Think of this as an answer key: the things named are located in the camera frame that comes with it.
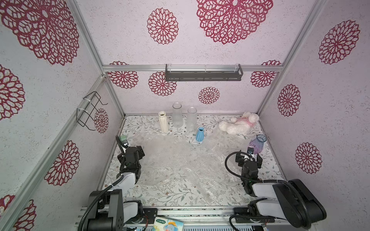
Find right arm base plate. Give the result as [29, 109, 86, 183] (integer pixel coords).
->
[233, 205, 275, 223]

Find purple blue glass vase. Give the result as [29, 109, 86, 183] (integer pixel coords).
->
[249, 134, 267, 154]

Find tissue pack with cartoon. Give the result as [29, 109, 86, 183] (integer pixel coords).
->
[152, 217, 184, 231]

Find black wall shelf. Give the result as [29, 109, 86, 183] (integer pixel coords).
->
[164, 64, 244, 82]

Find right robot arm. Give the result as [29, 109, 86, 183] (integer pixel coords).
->
[230, 147, 327, 230]

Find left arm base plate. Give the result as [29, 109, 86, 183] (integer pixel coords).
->
[126, 208, 158, 225]

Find bubble purple vase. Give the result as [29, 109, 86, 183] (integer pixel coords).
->
[202, 127, 253, 157]

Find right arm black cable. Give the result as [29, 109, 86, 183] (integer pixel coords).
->
[225, 151, 312, 231]

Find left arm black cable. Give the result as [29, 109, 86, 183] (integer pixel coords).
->
[77, 135, 128, 231]

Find bubble item front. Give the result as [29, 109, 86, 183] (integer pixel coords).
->
[184, 153, 245, 205]

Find black wire wall rack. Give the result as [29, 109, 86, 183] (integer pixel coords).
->
[76, 91, 108, 131]

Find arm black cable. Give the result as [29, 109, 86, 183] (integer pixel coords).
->
[225, 151, 312, 231]
[77, 135, 128, 231]

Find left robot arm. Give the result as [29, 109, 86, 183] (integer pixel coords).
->
[78, 146, 145, 231]

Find cream ribbed ceramic vase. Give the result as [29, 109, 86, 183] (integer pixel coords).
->
[159, 111, 169, 133]

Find white pink plush toy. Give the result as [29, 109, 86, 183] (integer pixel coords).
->
[218, 112, 260, 136]

